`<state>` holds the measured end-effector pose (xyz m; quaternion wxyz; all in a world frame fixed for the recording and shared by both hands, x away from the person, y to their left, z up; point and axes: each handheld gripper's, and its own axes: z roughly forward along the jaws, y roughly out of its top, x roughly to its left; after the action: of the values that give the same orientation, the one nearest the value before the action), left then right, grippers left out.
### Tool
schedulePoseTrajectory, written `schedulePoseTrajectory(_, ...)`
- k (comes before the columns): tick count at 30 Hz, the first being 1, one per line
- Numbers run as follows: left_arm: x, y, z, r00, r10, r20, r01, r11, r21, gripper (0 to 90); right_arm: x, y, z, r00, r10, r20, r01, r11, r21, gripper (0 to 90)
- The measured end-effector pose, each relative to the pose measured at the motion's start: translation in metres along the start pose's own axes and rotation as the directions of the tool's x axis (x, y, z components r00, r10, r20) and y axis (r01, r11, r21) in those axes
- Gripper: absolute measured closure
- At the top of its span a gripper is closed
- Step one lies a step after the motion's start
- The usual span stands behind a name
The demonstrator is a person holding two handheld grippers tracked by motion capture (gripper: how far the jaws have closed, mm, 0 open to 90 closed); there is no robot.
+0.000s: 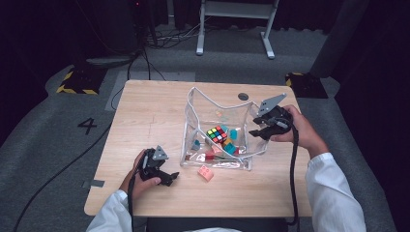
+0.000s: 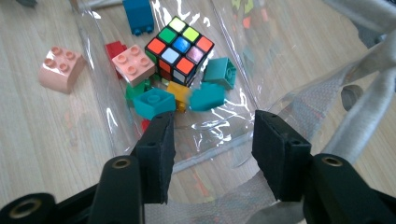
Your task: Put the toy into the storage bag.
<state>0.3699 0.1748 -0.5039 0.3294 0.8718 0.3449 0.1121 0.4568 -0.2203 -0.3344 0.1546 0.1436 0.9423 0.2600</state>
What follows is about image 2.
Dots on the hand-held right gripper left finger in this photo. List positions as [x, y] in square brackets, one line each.
[155, 161]

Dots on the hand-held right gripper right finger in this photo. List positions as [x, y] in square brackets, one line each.
[280, 155]

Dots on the red toy brick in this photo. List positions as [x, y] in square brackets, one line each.
[145, 125]
[113, 49]

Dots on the cyan toy brick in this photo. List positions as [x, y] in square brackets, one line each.
[154, 102]
[207, 97]

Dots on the clear plastic bag white trim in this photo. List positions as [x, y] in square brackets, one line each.
[218, 130]

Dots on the orange toy brick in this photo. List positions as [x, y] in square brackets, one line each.
[179, 93]

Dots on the large pink toy brick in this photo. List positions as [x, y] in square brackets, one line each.
[60, 70]

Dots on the small pink toy brick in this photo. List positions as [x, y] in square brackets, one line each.
[134, 65]

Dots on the teal green toy brick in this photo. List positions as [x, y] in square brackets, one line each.
[219, 73]

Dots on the dark blue toy brick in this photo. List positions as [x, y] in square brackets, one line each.
[138, 15]

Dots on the multicoloured puzzle cube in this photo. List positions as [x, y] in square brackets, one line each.
[179, 49]

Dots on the dark round table disc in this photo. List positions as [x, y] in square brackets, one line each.
[351, 97]

